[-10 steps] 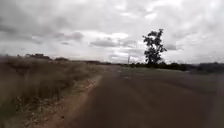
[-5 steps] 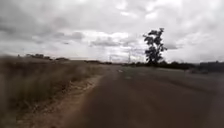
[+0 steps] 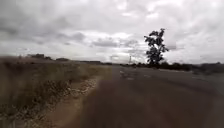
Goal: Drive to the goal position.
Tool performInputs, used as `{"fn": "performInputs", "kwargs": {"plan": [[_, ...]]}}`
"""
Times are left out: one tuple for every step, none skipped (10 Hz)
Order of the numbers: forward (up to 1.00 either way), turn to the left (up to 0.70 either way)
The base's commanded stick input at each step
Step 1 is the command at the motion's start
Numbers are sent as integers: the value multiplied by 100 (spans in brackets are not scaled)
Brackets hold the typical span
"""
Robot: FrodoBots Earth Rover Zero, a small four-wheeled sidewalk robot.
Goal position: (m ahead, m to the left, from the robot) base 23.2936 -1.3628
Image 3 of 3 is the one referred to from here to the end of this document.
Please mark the grey asphalt road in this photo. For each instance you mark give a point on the grey asphalt road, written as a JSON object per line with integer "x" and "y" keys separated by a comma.
{"x": 146, "y": 100}

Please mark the dry grass field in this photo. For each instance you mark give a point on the dry grass field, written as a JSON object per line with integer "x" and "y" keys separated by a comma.
{"x": 30, "y": 83}

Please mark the brown dirt verge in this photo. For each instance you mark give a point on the brown dirt verge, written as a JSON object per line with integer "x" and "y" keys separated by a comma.
{"x": 68, "y": 108}

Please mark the distant pole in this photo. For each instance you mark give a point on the distant pole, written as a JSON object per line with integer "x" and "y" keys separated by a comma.
{"x": 130, "y": 59}

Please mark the tall dark tree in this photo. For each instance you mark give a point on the tall dark tree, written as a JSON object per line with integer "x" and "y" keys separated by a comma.
{"x": 155, "y": 46}

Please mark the dark line of bushes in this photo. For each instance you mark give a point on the dark line of bushes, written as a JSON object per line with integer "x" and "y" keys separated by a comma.
{"x": 193, "y": 66}

